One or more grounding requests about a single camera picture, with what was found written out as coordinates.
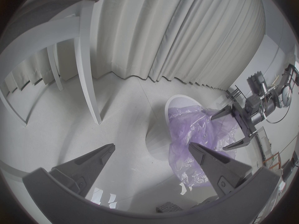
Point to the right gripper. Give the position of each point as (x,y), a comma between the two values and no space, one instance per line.
(244,122)

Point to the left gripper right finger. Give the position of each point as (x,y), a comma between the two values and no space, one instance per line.
(217,169)

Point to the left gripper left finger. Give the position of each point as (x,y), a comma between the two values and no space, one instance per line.
(81,169)

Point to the purple plastic bag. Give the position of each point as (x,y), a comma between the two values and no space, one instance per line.
(186,129)

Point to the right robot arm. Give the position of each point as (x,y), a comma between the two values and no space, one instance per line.
(283,97)

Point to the white trash bin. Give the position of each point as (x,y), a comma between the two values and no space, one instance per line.
(156,143)

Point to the small black table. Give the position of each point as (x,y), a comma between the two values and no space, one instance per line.
(236,93)

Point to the white curtain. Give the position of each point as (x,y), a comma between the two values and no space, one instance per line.
(210,43)
(128,31)

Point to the grey padded white chair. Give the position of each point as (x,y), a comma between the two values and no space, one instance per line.
(86,55)

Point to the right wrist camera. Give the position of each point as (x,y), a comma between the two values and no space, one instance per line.
(252,104)

